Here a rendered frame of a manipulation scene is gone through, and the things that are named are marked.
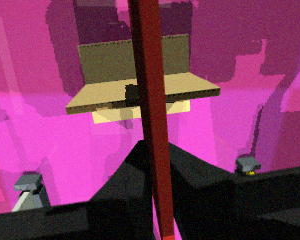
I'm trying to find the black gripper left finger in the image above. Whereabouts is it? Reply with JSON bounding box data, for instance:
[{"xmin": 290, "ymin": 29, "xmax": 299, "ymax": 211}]
[{"xmin": 0, "ymin": 140, "xmax": 154, "ymax": 240}]

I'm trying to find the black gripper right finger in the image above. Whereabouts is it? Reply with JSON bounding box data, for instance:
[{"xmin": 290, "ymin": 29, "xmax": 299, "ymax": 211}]
[{"xmin": 169, "ymin": 142, "xmax": 300, "ymax": 240}]

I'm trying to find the tan slotted board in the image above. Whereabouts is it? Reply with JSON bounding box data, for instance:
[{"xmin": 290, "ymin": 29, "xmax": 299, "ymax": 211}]
[{"xmin": 65, "ymin": 34, "xmax": 221, "ymax": 124}]

